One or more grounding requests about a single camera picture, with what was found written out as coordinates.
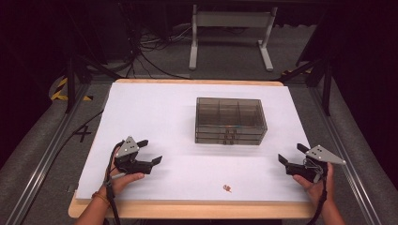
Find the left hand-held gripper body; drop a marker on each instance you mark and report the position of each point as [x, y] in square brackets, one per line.
[133, 165]

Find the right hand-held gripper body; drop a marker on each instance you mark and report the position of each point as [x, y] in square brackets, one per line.
[305, 170]

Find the smoky transparent drawer box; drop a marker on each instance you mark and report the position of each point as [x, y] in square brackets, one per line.
[231, 115]

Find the person's left hand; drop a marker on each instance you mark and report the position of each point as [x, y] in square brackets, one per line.
[123, 182]

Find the person's right hand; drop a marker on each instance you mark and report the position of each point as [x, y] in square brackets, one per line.
[320, 189]

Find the white board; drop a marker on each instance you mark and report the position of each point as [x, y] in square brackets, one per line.
[150, 118]

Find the black metal stand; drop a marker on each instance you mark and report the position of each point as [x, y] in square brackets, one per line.
[327, 90]
[71, 84]

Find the small orange jewellery piece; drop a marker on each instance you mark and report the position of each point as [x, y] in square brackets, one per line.
[227, 187]

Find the yellow and black tape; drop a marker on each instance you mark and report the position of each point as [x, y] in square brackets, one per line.
[59, 90]

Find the aluminium rail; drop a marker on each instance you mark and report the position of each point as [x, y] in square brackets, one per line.
[347, 156]
[47, 156]

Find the white metal table frame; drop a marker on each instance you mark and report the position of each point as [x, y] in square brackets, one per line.
[233, 19]

